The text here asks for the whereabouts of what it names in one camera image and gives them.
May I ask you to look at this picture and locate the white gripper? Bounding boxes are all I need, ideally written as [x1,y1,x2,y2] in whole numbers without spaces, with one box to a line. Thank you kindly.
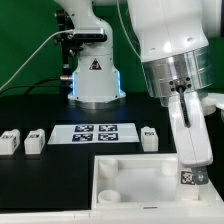
[168,92,213,185]

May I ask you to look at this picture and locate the white square tabletop part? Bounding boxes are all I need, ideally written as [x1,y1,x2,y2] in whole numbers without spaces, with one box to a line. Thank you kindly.
[91,154,224,210]

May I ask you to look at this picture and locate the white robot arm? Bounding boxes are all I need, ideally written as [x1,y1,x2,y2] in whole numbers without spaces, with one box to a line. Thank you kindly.
[55,0,224,185]

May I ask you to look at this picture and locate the white L-shaped obstacle fence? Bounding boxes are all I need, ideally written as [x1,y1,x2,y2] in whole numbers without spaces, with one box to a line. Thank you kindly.
[0,157,224,224]

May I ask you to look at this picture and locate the white marker base plate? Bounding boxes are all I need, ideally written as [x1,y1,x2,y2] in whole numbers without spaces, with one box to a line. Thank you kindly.
[48,123,139,145]

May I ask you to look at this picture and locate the white cable right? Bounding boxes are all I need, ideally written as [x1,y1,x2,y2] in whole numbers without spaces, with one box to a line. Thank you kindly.
[115,0,143,59]

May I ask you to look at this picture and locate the white cable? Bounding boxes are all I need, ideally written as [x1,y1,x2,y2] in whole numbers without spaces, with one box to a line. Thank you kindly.
[115,0,143,59]
[0,29,75,92]

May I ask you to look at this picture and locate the black cable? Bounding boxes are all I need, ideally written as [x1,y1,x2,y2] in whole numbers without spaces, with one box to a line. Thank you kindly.
[0,77,73,97]

